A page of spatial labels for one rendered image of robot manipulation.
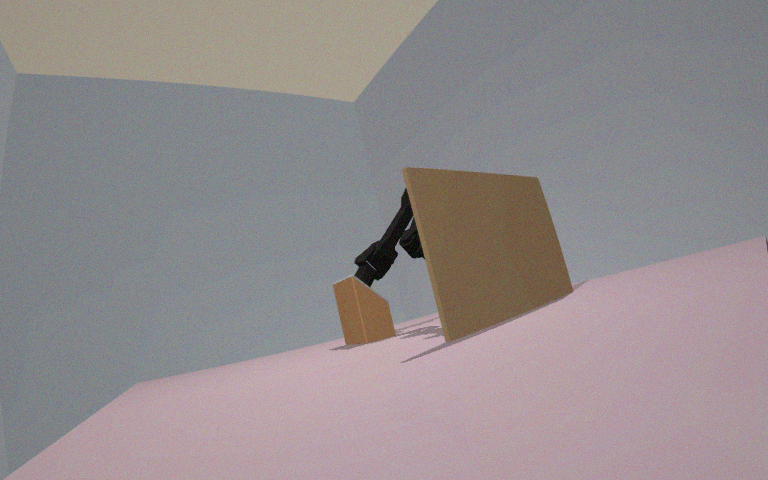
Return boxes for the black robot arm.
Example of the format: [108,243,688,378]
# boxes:
[354,187,425,287]

